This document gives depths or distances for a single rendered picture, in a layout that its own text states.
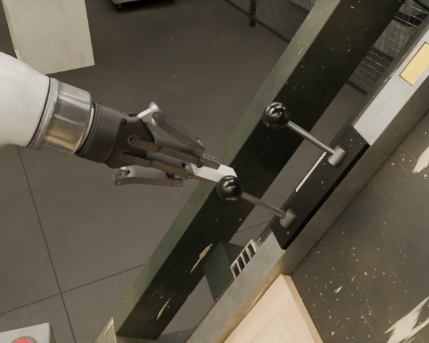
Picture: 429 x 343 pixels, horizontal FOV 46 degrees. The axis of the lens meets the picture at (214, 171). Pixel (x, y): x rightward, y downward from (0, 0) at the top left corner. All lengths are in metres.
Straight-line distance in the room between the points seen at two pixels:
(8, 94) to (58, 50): 3.83
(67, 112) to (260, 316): 0.43
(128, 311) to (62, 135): 0.64
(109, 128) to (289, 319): 0.38
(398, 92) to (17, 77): 0.46
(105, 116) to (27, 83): 0.10
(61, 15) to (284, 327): 3.79
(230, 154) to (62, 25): 3.51
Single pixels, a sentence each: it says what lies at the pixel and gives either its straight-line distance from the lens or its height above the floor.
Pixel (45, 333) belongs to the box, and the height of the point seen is 0.93.
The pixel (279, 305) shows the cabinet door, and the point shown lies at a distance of 0.79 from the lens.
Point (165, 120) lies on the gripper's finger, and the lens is 0.65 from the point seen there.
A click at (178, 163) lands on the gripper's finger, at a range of 0.71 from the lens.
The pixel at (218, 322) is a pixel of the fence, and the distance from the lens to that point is 0.87.
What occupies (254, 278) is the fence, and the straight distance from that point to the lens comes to 0.81.
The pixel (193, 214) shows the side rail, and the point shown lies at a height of 1.23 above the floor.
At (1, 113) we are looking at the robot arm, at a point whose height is 1.62.
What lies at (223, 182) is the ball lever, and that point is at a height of 1.46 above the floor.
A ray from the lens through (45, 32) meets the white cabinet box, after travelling 4.35.
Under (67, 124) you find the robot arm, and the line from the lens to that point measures 0.61.
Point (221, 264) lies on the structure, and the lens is 1.03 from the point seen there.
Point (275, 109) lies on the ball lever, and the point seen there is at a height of 1.56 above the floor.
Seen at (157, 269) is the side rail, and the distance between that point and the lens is 1.08.
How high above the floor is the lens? 1.90
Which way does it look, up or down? 37 degrees down
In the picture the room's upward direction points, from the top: straight up
